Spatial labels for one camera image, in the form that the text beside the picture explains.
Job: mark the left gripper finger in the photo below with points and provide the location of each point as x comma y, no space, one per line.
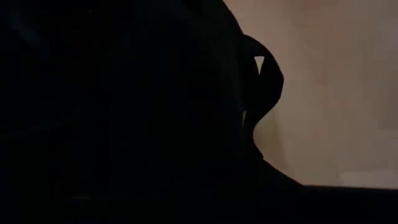
342,205

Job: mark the black backpack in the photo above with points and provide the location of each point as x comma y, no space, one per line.
124,109

